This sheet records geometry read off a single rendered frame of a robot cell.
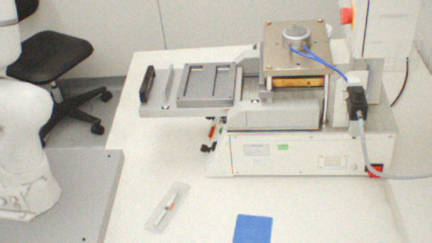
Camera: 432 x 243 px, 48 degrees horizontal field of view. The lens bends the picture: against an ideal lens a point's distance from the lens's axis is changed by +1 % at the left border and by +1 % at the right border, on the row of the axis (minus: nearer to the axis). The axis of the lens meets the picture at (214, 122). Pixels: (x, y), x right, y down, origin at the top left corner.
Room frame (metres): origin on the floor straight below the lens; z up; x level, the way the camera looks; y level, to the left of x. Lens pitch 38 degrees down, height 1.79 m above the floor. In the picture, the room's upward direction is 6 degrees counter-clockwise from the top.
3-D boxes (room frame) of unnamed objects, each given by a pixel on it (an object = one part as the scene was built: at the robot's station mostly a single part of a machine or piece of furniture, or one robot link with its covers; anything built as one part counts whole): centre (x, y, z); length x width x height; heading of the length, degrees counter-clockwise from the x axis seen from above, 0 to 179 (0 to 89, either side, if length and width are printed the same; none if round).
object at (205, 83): (1.22, 0.01, 0.98); 0.20 x 0.17 x 0.03; 171
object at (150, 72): (1.25, 0.19, 0.99); 0.15 x 0.02 x 0.04; 171
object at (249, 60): (1.33, -0.20, 0.96); 0.25 x 0.05 x 0.07; 81
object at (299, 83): (1.18, -0.25, 1.07); 0.22 x 0.17 x 0.10; 171
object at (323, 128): (1.18, -0.28, 0.93); 0.46 x 0.35 x 0.01; 81
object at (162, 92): (1.23, 0.05, 0.97); 0.30 x 0.22 x 0.08; 81
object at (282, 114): (1.06, -0.15, 0.96); 0.26 x 0.05 x 0.07; 81
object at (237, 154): (1.17, -0.24, 0.84); 0.53 x 0.37 x 0.17; 81
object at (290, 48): (1.16, -0.28, 1.08); 0.31 x 0.24 x 0.13; 171
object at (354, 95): (0.94, -0.34, 1.05); 0.15 x 0.05 x 0.15; 171
